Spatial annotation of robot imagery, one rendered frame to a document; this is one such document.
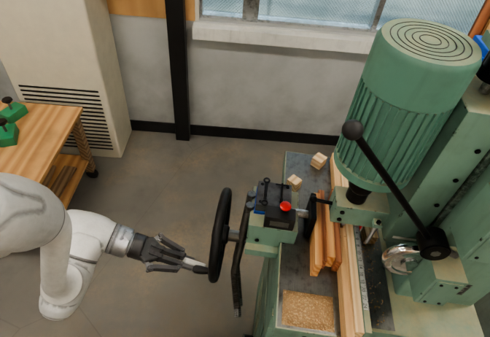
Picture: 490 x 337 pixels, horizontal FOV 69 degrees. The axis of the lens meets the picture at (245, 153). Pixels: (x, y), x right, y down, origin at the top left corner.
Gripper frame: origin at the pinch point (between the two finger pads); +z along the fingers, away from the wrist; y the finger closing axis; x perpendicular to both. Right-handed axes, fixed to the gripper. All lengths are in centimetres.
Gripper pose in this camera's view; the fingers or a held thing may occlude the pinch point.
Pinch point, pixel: (193, 264)
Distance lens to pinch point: 118.1
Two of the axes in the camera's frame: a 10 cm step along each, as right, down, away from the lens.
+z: 9.0, 3.7, 2.1
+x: -4.1, 6.1, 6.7
